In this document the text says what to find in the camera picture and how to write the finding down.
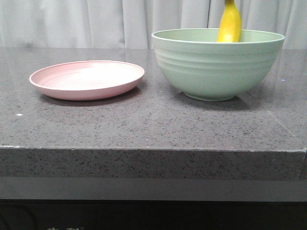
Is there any pink plate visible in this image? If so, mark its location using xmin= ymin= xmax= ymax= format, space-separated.
xmin=29 ymin=60 xmax=145 ymax=101

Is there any white curtain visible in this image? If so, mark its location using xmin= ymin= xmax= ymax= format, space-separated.
xmin=0 ymin=0 xmax=307 ymax=49

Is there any green ribbed bowl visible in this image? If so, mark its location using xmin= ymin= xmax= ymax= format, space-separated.
xmin=152 ymin=28 xmax=285 ymax=102

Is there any yellow banana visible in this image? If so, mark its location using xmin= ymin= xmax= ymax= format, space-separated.
xmin=217 ymin=0 xmax=242 ymax=43

